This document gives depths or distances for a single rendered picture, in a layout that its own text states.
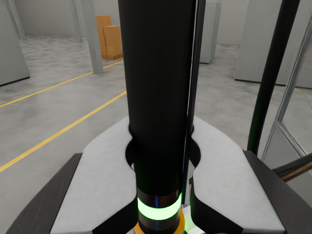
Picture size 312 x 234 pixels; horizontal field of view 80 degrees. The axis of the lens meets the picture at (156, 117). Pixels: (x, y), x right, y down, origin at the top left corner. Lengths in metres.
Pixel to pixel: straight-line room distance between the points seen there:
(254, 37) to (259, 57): 0.50
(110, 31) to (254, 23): 5.08
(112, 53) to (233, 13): 7.07
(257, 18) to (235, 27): 6.75
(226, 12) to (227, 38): 1.30
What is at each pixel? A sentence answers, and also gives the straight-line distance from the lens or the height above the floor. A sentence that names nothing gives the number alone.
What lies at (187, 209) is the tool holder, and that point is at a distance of 0.22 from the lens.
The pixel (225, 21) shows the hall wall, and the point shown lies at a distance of 12.29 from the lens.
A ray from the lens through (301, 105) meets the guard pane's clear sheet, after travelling 1.46.
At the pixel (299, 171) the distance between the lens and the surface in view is 0.31.
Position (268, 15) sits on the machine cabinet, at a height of 1.62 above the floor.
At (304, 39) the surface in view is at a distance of 1.53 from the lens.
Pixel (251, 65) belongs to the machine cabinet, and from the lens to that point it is 5.68.
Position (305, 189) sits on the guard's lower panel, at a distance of 1.39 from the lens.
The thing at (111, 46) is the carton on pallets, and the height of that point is 0.51.
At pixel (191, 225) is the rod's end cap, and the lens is 0.21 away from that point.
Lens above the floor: 1.73
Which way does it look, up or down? 29 degrees down
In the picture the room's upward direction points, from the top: 1 degrees counter-clockwise
